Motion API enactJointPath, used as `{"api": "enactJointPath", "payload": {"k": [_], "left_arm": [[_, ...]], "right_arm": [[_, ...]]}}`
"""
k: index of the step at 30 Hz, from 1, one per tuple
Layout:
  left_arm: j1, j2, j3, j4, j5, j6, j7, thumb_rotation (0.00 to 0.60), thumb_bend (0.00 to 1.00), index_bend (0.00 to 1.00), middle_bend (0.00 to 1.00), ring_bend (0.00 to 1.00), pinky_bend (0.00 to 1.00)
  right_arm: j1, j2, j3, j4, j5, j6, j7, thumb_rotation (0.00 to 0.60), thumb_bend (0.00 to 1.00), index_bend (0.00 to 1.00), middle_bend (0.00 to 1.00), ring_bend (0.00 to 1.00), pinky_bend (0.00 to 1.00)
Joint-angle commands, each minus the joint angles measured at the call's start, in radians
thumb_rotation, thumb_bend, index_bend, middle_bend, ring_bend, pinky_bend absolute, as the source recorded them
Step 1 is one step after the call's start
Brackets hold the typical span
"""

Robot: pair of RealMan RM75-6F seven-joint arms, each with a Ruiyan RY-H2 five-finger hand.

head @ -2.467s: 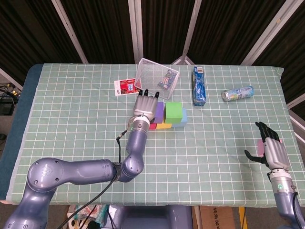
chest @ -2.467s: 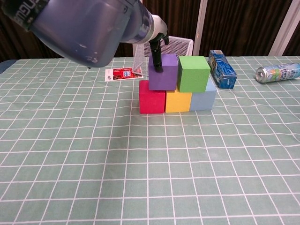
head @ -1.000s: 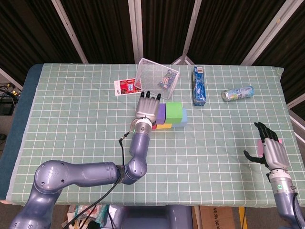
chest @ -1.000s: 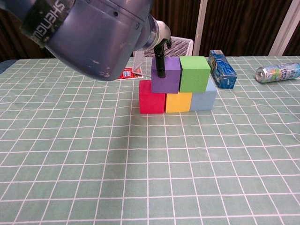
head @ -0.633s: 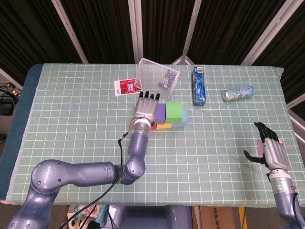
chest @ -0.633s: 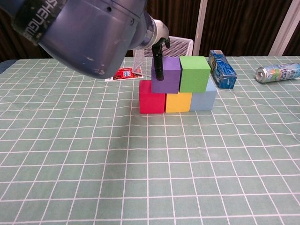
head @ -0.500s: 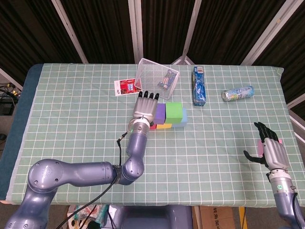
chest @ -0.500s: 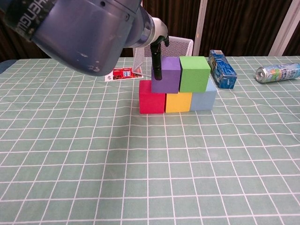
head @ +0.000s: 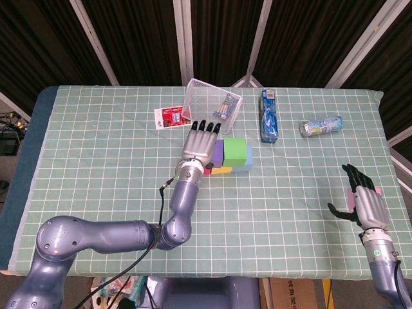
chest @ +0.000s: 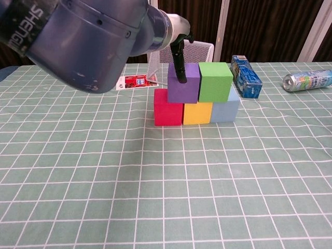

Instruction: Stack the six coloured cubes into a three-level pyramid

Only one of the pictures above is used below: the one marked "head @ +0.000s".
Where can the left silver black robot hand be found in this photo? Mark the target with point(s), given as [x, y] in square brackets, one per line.
[199, 145]

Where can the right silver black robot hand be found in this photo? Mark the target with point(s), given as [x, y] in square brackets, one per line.
[368, 206]

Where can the pink foam cube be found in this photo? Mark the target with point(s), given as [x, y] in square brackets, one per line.
[351, 199]

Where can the purple foam cube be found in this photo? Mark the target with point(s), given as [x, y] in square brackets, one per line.
[219, 151]

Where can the red foam cube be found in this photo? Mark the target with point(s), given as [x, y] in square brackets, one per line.
[207, 171]

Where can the green foam cube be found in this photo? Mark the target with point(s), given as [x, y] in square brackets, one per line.
[235, 151]

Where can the light blue foam cube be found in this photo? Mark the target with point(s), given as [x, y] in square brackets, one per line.
[246, 161]

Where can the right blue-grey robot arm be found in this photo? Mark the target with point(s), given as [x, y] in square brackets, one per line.
[383, 267]

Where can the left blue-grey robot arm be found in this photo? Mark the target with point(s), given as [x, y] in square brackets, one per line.
[112, 238]

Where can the yellow foam cube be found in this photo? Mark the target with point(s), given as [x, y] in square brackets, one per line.
[222, 170]

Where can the red printed card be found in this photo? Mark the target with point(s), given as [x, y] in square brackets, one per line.
[169, 118]

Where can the blue snack packet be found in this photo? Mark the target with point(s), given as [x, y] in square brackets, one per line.
[225, 107]

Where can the blue carton box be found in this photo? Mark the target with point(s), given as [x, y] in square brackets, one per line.
[268, 119]

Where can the light blue beverage can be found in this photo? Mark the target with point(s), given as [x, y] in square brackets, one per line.
[322, 126]

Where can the green checked tablecloth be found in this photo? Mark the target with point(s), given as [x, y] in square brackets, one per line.
[257, 225]

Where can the brown cardboard box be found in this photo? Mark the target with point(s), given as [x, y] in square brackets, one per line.
[296, 294]

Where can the dark pleated curtain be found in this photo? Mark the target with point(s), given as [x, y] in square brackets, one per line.
[145, 38]

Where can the blue-grey robot torso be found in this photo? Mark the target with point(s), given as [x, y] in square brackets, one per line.
[206, 293]

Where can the green plastic snack bag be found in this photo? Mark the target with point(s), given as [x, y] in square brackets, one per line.
[112, 286]

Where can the black electronics box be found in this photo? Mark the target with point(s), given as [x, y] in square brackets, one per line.
[8, 145]

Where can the white frame post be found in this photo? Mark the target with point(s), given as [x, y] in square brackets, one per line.
[357, 45]
[259, 38]
[93, 42]
[183, 38]
[400, 136]
[402, 172]
[16, 106]

